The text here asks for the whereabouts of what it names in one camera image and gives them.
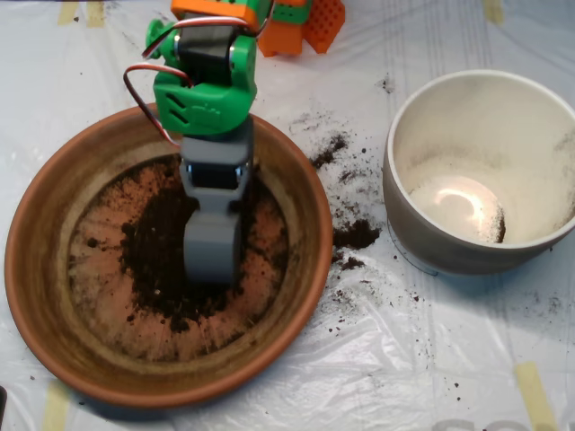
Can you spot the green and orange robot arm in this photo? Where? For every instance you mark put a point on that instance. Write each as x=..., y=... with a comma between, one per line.
x=202, y=108

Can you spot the dark object at edge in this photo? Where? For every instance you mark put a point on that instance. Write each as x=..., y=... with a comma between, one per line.
x=2, y=401

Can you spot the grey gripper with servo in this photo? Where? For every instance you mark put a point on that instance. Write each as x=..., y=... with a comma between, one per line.
x=211, y=176

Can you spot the terracotta clay bowl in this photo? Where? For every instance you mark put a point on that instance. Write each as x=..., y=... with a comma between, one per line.
x=179, y=388

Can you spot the small spilled soil clump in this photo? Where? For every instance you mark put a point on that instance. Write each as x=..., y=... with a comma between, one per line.
x=350, y=262

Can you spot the clear plastic sheet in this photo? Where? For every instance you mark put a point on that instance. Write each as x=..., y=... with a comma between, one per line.
x=404, y=359

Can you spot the beige masking tape strip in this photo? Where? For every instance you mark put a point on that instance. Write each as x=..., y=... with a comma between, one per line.
x=67, y=11
x=494, y=11
x=95, y=13
x=534, y=395
x=56, y=408

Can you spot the elongated spilled soil clump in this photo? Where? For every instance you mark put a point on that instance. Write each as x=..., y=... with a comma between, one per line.
x=330, y=152

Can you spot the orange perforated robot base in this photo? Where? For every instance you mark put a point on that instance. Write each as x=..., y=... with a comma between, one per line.
x=283, y=40

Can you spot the white ceramic pot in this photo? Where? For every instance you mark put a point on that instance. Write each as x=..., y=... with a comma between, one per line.
x=449, y=260

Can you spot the large spilled soil clump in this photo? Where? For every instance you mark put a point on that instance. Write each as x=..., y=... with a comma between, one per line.
x=357, y=233

